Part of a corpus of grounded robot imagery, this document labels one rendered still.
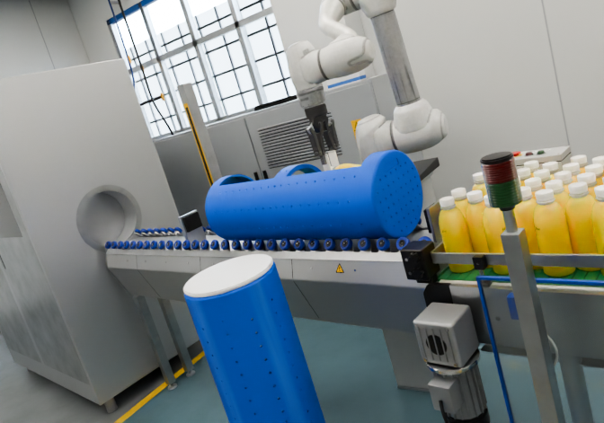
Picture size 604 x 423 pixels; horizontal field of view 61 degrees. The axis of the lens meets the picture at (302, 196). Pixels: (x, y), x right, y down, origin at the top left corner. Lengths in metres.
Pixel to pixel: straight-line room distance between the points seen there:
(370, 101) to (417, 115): 1.15
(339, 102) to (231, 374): 2.23
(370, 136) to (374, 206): 0.72
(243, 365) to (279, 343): 0.12
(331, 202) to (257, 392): 0.61
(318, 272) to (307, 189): 0.31
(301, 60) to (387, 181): 0.48
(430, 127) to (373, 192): 0.69
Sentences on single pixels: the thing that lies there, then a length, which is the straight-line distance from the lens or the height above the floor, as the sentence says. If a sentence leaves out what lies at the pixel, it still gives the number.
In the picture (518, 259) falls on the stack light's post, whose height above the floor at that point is 1.05.
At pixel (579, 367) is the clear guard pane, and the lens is 1.34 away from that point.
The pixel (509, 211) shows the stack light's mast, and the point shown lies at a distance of 1.10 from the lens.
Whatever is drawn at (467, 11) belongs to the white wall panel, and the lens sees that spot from 4.35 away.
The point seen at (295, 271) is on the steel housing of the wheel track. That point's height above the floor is 0.87.
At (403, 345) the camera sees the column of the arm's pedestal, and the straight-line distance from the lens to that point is 2.53.
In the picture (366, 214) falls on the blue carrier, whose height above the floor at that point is 1.08.
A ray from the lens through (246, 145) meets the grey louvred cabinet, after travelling 3.91.
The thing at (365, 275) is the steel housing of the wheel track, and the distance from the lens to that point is 1.70.
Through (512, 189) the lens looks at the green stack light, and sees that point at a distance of 1.07.
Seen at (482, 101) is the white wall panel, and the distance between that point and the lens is 4.38.
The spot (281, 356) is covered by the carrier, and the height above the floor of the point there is 0.78.
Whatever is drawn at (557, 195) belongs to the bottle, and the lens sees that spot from 1.38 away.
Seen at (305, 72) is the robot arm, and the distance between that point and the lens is 1.70.
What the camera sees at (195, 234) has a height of 0.97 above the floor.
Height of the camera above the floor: 1.48
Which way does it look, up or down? 11 degrees down
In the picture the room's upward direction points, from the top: 17 degrees counter-clockwise
